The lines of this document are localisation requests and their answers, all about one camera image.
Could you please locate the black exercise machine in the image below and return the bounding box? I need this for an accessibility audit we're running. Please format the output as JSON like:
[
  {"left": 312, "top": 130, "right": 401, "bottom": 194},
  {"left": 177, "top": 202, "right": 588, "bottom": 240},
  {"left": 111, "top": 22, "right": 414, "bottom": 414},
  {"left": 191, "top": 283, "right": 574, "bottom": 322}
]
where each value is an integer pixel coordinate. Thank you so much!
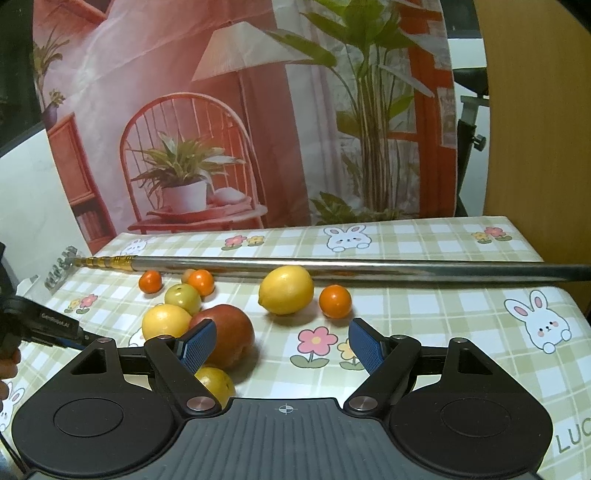
[{"left": 455, "top": 69, "right": 490, "bottom": 217}]

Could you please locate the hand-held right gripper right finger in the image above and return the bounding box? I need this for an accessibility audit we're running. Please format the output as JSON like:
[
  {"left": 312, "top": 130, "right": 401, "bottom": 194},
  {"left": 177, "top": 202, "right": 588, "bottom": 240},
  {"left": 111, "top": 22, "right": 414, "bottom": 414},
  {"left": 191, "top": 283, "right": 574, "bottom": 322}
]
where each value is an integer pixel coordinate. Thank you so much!
[{"left": 344, "top": 318, "right": 506, "bottom": 418}]

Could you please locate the red apple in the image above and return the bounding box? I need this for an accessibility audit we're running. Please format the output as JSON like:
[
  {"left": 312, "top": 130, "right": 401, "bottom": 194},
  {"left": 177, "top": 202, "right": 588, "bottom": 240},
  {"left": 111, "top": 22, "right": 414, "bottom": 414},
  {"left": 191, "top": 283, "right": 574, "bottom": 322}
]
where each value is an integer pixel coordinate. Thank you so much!
[{"left": 188, "top": 305, "right": 256, "bottom": 368}]

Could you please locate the small orange mandarin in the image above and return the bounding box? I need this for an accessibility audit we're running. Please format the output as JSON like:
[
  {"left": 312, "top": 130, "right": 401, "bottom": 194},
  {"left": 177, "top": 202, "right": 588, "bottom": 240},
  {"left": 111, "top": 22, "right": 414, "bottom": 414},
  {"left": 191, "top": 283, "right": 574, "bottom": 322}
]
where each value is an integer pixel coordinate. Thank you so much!
[
  {"left": 139, "top": 270, "right": 164, "bottom": 295},
  {"left": 319, "top": 285, "right": 353, "bottom": 319},
  {"left": 187, "top": 270, "right": 215, "bottom": 297}
]

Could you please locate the wooden board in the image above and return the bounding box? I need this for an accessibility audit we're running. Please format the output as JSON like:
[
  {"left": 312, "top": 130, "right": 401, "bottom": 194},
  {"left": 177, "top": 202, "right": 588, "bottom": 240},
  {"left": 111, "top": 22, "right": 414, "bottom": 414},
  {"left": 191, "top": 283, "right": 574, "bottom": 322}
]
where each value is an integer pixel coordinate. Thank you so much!
[{"left": 475, "top": 0, "right": 591, "bottom": 296}]

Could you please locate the telescopic metal pole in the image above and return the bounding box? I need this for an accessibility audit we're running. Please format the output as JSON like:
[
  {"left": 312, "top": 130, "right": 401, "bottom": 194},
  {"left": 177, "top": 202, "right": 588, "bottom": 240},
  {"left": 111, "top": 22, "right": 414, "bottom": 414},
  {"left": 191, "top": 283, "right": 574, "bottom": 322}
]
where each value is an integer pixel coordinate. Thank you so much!
[{"left": 42, "top": 246, "right": 591, "bottom": 292}]

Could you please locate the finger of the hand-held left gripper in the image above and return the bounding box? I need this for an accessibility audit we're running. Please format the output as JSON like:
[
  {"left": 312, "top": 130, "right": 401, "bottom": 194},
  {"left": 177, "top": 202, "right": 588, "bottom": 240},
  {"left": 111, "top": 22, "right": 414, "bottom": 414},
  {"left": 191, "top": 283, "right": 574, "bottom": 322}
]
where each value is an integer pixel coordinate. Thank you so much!
[{"left": 65, "top": 322, "right": 100, "bottom": 350}]

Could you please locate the large yellow citrus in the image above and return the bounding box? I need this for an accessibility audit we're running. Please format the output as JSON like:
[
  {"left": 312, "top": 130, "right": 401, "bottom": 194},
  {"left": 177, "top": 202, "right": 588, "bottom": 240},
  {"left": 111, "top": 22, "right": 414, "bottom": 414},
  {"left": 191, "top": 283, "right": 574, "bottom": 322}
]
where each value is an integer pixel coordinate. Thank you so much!
[{"left": 141, "top": 305, "right": 194, "bottom": 341}]

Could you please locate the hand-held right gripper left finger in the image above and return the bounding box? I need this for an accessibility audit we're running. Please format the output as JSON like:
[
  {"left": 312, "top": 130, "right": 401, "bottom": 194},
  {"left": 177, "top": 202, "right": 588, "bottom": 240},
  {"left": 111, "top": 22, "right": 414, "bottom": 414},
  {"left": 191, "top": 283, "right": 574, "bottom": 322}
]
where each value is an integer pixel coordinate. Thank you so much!
[{"left": 69, "top": 318, "right": 223, "bottom": 417}]

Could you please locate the dark panel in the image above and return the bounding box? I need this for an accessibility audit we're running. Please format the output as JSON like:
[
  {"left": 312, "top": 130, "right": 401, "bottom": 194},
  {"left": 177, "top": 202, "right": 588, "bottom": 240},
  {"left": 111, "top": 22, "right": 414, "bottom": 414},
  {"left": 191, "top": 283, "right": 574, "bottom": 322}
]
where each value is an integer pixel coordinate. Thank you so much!
[{"left": 0, "top": 0, "right": 51, "bottom": 158}]

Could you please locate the yellow-green round fruit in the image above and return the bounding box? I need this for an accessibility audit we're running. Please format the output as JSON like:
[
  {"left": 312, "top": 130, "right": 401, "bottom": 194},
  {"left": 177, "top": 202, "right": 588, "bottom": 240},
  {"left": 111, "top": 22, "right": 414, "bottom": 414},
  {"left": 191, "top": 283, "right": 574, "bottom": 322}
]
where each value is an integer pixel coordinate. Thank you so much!
[{"left": 194, "top": 367, "right": 236, "bottom": 409}]

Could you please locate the person's left hand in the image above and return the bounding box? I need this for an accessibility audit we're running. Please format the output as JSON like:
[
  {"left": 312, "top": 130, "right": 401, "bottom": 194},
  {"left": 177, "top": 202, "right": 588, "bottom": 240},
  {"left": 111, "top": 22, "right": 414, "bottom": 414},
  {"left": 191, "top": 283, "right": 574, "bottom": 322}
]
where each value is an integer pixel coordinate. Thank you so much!
[{"left": 0, "top": 348, "right": 22, "bottom": 403}]

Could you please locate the green-yellow round fruit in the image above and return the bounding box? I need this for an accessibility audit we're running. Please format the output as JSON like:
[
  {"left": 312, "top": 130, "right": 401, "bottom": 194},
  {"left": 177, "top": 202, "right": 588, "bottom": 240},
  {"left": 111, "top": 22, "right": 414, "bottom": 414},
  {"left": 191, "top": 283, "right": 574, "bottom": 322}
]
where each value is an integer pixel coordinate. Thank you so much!
[{"left": 165, "top": 284, "right": 203, "bottom": 315}]

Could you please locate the checked bunny print tablecloth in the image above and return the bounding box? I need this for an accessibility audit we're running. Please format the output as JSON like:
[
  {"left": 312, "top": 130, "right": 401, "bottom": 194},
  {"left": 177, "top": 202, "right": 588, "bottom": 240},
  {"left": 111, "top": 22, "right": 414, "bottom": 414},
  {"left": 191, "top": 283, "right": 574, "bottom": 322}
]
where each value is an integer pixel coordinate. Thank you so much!
[{"left": 0, "top": 215, "right": 591, "bottom": 480}]

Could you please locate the printed room scene backdrop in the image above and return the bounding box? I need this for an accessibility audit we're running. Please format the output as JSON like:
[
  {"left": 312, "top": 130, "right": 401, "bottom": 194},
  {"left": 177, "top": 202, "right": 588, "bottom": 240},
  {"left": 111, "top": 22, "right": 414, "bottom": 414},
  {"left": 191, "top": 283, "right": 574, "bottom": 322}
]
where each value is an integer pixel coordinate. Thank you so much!
[{"left": 32, "top": 0, "right": 460, "bottom": 241}]

